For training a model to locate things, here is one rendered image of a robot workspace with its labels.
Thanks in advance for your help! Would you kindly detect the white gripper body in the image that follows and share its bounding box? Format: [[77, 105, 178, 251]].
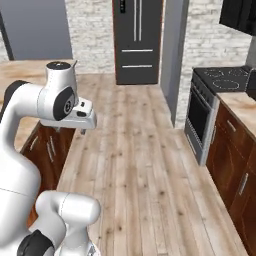
[[39, 110, 98, 131]]

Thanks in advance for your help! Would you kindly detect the black wall cupboard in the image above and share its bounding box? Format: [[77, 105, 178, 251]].
[[218, 0, 256, 37]]

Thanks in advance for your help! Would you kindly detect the brown wooden drawer front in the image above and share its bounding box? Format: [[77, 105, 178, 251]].
[[215, 100, 256, 158]]

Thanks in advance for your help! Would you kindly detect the black and silver oven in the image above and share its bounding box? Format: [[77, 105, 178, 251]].
[[184, 65, 255, 167]]

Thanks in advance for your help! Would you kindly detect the brown wooden cupboard door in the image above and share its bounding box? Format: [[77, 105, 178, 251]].
[[205, 123, 248, 212], [227, 143, 256, 256]]

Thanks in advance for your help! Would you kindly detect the dark grey fridge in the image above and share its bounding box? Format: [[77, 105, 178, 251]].
[[112, 0, 165, 86]]

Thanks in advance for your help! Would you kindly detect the black countertop appliance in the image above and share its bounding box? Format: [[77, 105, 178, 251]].
[[245, 68, 256, 101]]

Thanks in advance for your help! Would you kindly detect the silver cupboard door handle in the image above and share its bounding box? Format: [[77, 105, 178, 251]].
[[238, 172, 250, 197]]

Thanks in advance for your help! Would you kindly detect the brown island cupboard door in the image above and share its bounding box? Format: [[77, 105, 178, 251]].
[[49, 125, 77, 194], [20, 122, 54, 228]]

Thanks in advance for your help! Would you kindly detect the silver drawer handle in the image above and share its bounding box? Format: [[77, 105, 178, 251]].
[[226, 119, 237, 134]]

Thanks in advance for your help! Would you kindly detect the silver island cupboard handle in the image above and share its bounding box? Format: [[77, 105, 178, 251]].
[[46, 141, 55, 164], [49, 134, 57, 157], [29, 135, 40, 152]]

